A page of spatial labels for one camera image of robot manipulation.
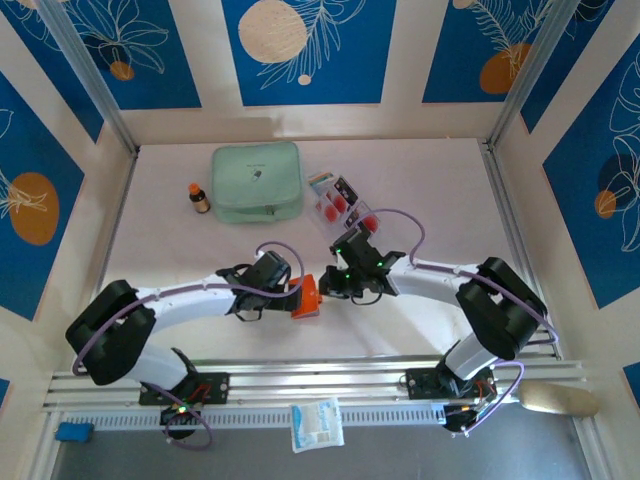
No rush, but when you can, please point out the orange card holder wallet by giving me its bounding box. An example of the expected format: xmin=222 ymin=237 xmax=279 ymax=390
xmin=288 ymin=273 xmax=322 ymax=321

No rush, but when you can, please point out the black card red circle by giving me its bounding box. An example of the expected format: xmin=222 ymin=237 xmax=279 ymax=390
xmin=343 ymin=201 xmax=384 ymax=236
xmin=315 ymin=197 xmax=346 ymax=224
xmin=327 ymin=175 xmax=360 ymax=209

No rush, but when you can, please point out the small colourful printed box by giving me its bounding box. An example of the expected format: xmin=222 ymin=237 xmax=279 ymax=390
xmin=307 ymin=170 xmax=337 ymax=194

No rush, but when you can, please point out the mint green zip pouch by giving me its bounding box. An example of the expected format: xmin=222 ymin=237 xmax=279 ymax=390
xmin=209 ymin=140 xmax=305 ymax=225

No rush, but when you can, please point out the brown bottle orange cap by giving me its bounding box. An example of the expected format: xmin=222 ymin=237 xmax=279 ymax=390
xmin=187 ymin=182 xmax=212 ymax=215

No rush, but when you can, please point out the white blue wipes packet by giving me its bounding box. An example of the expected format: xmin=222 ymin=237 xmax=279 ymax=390
xmin=289 ymin=397 xmax=346 ymax=455

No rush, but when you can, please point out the black controller board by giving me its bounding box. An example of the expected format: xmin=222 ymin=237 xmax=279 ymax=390
xmin=159 ymin=402 xmax=203 ymax=428
xmin=442 ymin=402 xmax=484 ymax=434

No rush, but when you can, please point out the tan oval object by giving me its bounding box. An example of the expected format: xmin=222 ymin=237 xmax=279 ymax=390
xmin=517 ymin=382 xmax=601 ymax=419

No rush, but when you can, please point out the blue sponge block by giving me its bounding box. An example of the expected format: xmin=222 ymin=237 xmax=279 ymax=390
xmin=54 ymin=422 xmax=95 ymax=444

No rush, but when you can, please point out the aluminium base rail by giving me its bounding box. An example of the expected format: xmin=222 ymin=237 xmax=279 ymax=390
xmin=42 ymin=355 xmax=586 ymax=414

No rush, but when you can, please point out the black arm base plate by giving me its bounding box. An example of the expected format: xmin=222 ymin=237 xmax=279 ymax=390
xmin=138 ymin=372 xmax=231 ymax=406
xmin=404 ymin=367 xmax=496 ymax=401

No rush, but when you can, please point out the grey slotted cable duct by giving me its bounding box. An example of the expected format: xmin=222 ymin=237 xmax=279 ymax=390
xmin=62 ymin=405 xmax=451 ymax=432

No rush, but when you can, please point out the aluminium table side rail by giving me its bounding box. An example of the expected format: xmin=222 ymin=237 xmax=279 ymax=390
xmin=73 ymin=149 xmax=140 ymax=371
xmin=480 ymin=141 xmax=562 ymax=360

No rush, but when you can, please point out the aluminium frame post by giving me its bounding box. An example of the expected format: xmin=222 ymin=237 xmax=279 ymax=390
xmin=37 ymin=0 xmax=140 ymax=156
xmin=487 ymin=0 xmax=590 ymax=149

